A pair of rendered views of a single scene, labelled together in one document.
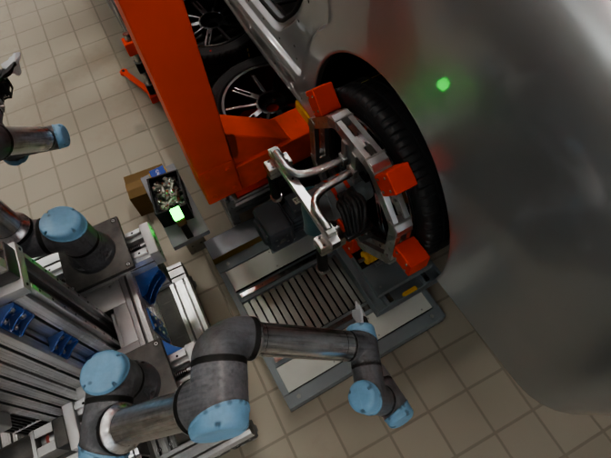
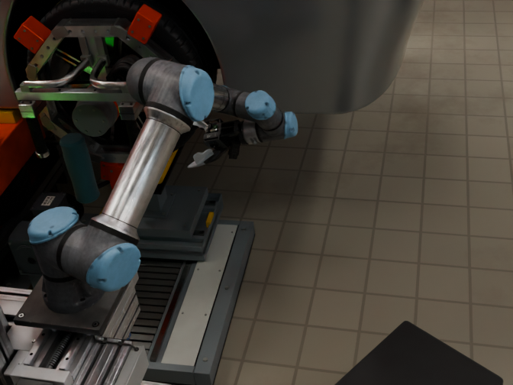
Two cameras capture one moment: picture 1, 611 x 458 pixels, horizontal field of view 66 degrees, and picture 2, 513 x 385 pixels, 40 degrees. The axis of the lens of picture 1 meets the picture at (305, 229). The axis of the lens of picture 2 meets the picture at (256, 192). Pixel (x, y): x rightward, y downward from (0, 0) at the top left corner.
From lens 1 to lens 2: 1.52 m
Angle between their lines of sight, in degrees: 41
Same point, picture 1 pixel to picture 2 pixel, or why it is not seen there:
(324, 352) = not seen: hidden behind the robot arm
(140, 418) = (132, 166)
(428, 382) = (291, 273)
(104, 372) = (55, 217)
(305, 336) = not seen: hidden behind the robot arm
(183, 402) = (159, 94)
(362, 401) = (260, 100)
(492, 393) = (340, 242)
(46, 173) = not seen: outside the picture
